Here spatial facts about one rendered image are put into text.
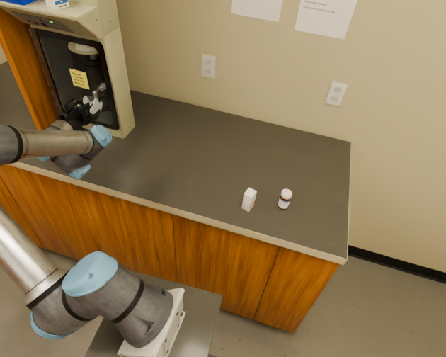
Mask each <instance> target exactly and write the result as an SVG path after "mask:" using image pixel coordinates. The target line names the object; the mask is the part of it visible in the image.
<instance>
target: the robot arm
mask: <svg viewBox="0 0 446 357"><path fill-rule="evenodd" d="M70 101H72V102H71V103H70V104H69V105H68V103H69V102H70ZM70 101H68V102H67V103H65V104H64V107H65V109H66V112H65V113H59V114H58V116H59V120H56V121H55V122H54V123H53V124H51V126H49V127H48V128H47V129H46V130H26V129H17V128H16V127H14V126H12V125H0V166H2V165H4V164H12V163H16V162H18V161H19V160H20V159H25V158H36V159H38V160H39V161H42V162H44V161H47V160H48V159H49V160H50V161H52V162H53V163H55V164H56V165H57V166H58V167H59V168H60V169H62V170H63V171H64V172H65V173H66V174H68V175H69V176H70V177H72V178H73V179H75V180H79V179H80V178H81V177H82V176H83V175H84V174H85V173H86V172H87V171H88V170H89V169H90V168H91V165H90V164H89V162H90V161H91V160H92V159H93V158H94V157H95V156H96V155H97V154H99V153H100V152H101V151H102V150H103V149H104V148H105V147H107V146H108V145H109V144H110V143H111V141H112V135H111V134H110V132H109V131H108V130H107V129H106V128H105V127H103V126H102V125H95V126H93V127H92V128H91V129H90V130H89V131H86V130H85V129H84V128H83V127H82V126H85V125H88V124H89V123H92V122H93V121H95V120H96V119H98V117H99V115H100V114H101V109H102V106H103V103H102V101H101V102H100V103H99V102H98V99H97V98H95V99H94V100H93V101H92V102H90V101H89V99H88V97H87V96H84V97H83V102H80V100H79V99H74V98H72V99H71V100H70ZM0 267H1V268H2V269H3V270H4V271H5V272H6V273H7V274H8V275H9V276H10V277H11V279H12V280H13V281H14V282H15V283H16V284H17V285H18V286H19V287H20V289H21V290H22V291H23V292H24V293H25V294H26V300H25V305H26V306H27V307H28V308H29V309H30V310H31V313H30V318H31V321H30V324H31V326H32V328H33V330H34V331H35V332H36V333H37V334H38V335H39V336H41V337H43V338H45V339H51V340H56V339H63V338H64V337H66V336H69V335H71V334H73V333H75V332H77V331H78V330H79V329H80V328H82V327H83V326H84V325H86V324H88V323H89V322H90V321H92V320H93V319H95V318H97V317H98V316H99V315H100V316H102V317H104V318H105V319H107V320H108V321H110V322H112V323H113V324H114V325H115V326H116V327H117V329H118V331H119V332H120V333H121V334H122V336H123V338H124V339H125V340H126V342H127V343H128V344H129V345H131V346H133V347H135V348H136V349H140V348H142V347H144V346H146V345H147V344H149V343H150V342H152V341H153V340H154V339H155V338H156V337H157V336H158V334H159V333H160V332H161V330H162V329H163V328H164V326H165V324H166V323H167V321H168V319H169V317H170V314H171V310H172V308H173V296H172V294H170V292H169V291H167V290H166V289H164V288H161V287H158V286H155V285H151V284H148V283H145V282H144V281H142V280H140V279H139V278H138V277H136V275H134V274H133V273H131V272H130V271H128V270H127V269H126V268H125V267H124V266H122V265H121V264H120V263H118V262H117V261H116V259H114V258H113V257H111V256H109V255H107V254H106V253H104V252H102V251H95V252H93V253H90V254H88V255H87V256H85V257H84V258H82V259H81V260H80V261H79V262H78V264H77V265H74V266H73V267H72V268H71V270H70V271H68V270H62V269H58V268H57V267H56V266H55V265H54V264H53V263H52V262H51V261H50V260H49V259H48V258H47V256H46V255H45V254H44V253H43V252H42V251H41V250H40V248H39V247H38V246H37V245H36V244H35V243H34V242H33V240H32V239H31V238H30V237H29V236H28V235H27V234H26V233H25V232H24V231H23V230H22V229H21V228H20V226H19V225H18V224H17V223H16V222H15V221H14V220H13V218H12V217H11V216H10V215H9V214H8V213H7V212H6V211H5V210H4V209H3V208H2V207H1V206H0Z"/></svg>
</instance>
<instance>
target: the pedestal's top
mask: <svg viewBox="0 0 446 357"><path fill-rule="evenodd" d="M128 271H130V272H131V273H133V274H134V275H136V277H138V278H139V279H140V280H142V281H144V282H145V283H148V284H151V285H155V286H158V287H161V288H164V289H166V290H172V289H176V288H183V289H184V290H185V291H184V294H183V311H184V312H185V317H184V319H183V322H182V324H181V327H180V329H179V331H178V334H177V336H176V339H175V341H174V343H173V346H172V348H171V351H170V354H169V355H168V357H208V356H209V353H210V348H211V345H212V340H213V336H214V333H215V328H216V325H217V320H218V316H219V311H220V308H221V305H222V299H223V295H220V294H216V293H212V292H209V291H206V290H201V289H198V288H194V287H190V286H187V285H183V284H180V283H175V282H172V281H169V280H164V279H161V278H157V277H153V276H149V275H146V274H143V273H138V272H135V271H131V270H128ZM124 340H125V339H124V338H123V336H122V334H121V333H120V332H119V331H118V329H117V327H116V326H115V325H114V324H113V323H112V322H110V321H108V320H107V319H105V318H103V321H102V322H101V324H100V326H99V328H98V330H97V332H96V334H95V336H94V338H93V340H92V342H91V344H90V346H89V348H88V350H87V352H86V354H85V356H84V357H120V356H119V355H117V353H118V351H119V349H120V347H121V345H122V343H123V341H124Z"/></svg>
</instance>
